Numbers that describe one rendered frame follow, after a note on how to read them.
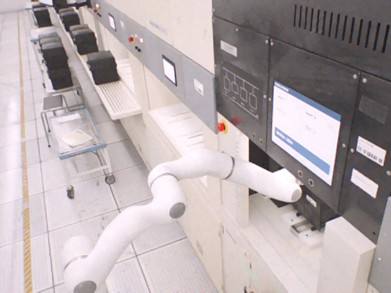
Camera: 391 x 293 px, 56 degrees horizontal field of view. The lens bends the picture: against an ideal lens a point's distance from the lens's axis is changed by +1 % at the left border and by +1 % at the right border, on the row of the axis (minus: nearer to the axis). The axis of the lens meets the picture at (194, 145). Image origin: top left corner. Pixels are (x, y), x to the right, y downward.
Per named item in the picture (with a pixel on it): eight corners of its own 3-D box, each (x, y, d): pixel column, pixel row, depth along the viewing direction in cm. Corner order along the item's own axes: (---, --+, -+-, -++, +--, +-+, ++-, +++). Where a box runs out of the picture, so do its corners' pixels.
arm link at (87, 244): (77, 319, 129) (60, 272, 116) (73, 278, 144) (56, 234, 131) (111, 306, 132) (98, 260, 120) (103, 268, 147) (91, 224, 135)
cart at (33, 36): (40, 74, 660) (25, 28, 618) (67, 69, 675) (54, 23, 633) (43, 89, 596) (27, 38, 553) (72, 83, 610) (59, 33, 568)
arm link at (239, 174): (247, 166, 119) (308, 186, 134) (222, 150, 132) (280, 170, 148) (236, 191, 120) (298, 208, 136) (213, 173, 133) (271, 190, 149)
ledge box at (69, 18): (62, 29, 600) (58, 12, 587) (80, 26, 609) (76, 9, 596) (65, 32, 576) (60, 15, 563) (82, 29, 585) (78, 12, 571)
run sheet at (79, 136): (56, 137, 350) (56, 136, 349) (78, 128, 364) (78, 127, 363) (72, 148, 330) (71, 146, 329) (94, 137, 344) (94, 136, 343)
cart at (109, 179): (55, 153, 416) (43, 115, 391) (100, 141, 433) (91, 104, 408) (69, 201, 339) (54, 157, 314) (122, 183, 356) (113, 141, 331)
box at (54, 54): (45, 64, 467) (38, 44, 454) (67, 60, 475) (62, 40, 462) (46, 71, 443) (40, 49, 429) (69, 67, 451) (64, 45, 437)
